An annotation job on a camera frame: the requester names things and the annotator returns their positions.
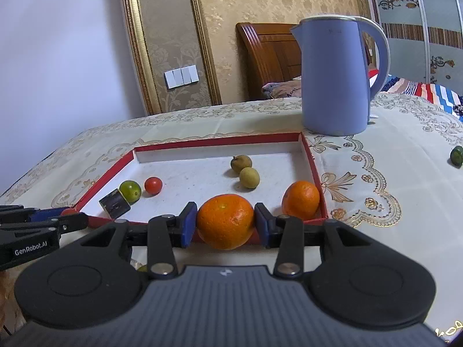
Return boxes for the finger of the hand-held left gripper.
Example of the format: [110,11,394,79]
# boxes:
[0,213,90,242]
[0,205,63,224]

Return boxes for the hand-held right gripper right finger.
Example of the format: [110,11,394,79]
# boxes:
[254,202,363,279]

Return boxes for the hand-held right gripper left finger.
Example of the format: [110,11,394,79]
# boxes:
[81,202,199,280]

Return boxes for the large orange tangerine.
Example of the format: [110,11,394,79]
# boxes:
[196,194,256,251]

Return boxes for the small orange tangerine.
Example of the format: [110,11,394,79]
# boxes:
[281,181,321,220]

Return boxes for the brown longan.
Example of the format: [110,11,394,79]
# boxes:
[231,155,253,174]
[239,167,260,189]

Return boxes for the red cardboard box tray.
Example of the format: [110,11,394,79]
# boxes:
[74,132,328,247]

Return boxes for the black shiny block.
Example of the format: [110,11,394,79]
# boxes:
[99,189,131,219]

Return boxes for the pile of bedding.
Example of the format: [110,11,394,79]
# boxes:
[261,76,302,99]

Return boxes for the blue electric kettle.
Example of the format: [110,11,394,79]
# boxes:
[290,14,390,137]

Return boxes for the wooden bed headboard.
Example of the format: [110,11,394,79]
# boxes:
[236,22,302,101]

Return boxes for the striped blanket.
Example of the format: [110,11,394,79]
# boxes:
[368,69,463,118]

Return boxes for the floral sliding door wardrobe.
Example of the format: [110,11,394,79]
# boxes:
[365,0,463,84]

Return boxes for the white wall switch panel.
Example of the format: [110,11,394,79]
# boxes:
[164,64,199,89]

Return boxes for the gold wall moulding frame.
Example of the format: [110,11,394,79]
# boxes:
[117,0,223,115]

